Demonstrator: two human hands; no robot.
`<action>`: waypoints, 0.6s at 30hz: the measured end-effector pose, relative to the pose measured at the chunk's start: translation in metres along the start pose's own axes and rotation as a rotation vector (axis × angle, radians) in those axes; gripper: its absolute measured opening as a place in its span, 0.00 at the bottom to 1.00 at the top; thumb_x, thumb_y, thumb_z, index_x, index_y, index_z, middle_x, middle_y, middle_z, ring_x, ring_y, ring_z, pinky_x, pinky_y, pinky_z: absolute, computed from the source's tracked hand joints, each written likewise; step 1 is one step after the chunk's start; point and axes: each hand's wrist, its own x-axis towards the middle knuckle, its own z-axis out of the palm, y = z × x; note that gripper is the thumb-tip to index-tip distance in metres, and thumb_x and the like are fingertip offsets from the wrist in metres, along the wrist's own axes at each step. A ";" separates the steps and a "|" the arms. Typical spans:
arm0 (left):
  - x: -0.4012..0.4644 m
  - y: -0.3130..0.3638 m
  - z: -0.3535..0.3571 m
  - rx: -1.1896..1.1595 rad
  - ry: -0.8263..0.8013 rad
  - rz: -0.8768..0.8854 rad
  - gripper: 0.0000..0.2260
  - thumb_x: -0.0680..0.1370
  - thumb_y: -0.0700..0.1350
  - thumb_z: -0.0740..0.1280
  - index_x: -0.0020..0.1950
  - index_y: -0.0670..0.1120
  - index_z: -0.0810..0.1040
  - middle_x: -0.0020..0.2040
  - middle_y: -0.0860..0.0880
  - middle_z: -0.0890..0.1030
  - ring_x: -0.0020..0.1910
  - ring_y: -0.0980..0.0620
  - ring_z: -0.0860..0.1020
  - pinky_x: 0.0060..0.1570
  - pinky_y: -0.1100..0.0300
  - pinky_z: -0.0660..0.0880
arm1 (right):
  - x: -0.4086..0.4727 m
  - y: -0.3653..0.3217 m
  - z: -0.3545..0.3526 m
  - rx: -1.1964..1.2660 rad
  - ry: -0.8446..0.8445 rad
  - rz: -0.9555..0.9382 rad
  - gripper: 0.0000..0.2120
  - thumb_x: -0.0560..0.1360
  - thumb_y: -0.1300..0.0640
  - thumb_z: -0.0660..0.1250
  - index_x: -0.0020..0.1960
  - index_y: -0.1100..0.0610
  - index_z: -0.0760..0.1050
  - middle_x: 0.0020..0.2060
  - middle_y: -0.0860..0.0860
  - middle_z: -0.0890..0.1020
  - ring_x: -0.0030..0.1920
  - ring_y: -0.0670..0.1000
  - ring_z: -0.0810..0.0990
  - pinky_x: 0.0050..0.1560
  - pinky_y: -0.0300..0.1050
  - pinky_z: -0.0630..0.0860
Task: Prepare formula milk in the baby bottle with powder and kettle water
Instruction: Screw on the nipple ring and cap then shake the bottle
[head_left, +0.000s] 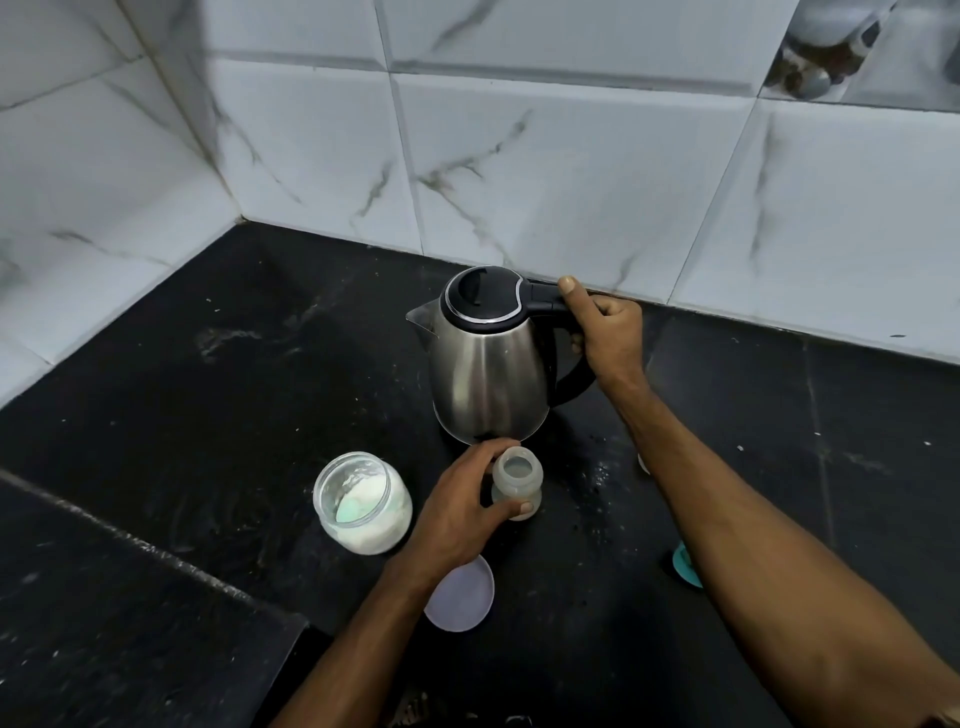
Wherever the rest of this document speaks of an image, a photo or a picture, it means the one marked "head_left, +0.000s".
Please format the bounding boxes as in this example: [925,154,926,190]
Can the person's left hand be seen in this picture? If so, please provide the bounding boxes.
[386,437,538,598]

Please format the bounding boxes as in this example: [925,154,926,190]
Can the person's right hand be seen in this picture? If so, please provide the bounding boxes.
[557,275,650,406]

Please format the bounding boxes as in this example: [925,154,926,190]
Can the white jar lid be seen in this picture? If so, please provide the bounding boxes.
[423,554,496,633]

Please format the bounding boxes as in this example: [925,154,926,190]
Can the glass jar of white powder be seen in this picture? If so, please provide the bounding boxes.
[312,451,414,556]

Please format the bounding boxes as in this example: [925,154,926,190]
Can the clear baby bottle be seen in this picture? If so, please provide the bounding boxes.
[491,447,544,522]

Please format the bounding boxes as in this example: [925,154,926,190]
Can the small teal measuring scoop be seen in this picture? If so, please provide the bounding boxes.
[335,491,384,526]

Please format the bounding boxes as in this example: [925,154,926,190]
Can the steel electric kettle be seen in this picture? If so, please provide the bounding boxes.
[405,264,599,445]

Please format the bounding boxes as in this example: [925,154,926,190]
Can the teal bottle nipple ring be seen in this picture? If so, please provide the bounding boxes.
[672,541,705,590]

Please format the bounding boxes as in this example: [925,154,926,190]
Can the person's left forearm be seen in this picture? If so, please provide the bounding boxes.
[273,569,429,728]

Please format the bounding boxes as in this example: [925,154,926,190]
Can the person's right forearm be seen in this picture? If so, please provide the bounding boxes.
[614,382,960,728]

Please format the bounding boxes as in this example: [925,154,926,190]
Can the leaf patterned shorts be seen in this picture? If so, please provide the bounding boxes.
[389,686,541,728]

